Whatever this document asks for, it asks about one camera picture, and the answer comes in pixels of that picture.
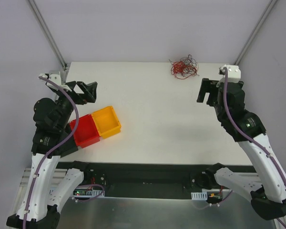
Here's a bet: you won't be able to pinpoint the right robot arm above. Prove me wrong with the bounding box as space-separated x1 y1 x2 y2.
193 78 286 220

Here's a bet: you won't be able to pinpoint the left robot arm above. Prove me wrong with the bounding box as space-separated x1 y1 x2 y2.
6 81 97 229

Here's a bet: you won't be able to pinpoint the red plastic bin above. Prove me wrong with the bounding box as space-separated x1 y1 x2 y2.
73 114 100 148

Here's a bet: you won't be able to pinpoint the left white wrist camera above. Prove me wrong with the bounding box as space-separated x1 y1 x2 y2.
39 71 71 91

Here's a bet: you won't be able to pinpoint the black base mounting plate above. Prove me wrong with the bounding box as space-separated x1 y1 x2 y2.
57 161 210 199

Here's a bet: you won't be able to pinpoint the aluminium front rail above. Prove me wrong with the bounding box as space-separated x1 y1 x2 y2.
19 167 70 184

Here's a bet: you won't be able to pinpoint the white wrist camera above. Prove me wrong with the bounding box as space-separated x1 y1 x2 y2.
219 64 241 83
39 71 71 91

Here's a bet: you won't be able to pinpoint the aluminium frame post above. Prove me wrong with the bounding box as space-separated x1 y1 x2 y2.
234 0 279 65
26 0 68 70

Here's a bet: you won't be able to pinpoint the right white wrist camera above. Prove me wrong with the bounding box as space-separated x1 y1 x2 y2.
219 64 241 83

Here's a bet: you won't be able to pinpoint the red and black wires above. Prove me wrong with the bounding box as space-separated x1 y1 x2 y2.
168 54 201 80

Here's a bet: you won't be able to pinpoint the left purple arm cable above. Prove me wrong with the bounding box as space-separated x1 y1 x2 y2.
22 75 81 229

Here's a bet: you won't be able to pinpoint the yellow plastic bin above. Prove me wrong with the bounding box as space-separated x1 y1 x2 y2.
92 106 122 139

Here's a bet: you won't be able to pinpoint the left aluminium frame post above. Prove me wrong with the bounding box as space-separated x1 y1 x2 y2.
26 0 68 70

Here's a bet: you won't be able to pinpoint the right aluminium frame post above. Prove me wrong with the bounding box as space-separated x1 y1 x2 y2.
234 0 279 65

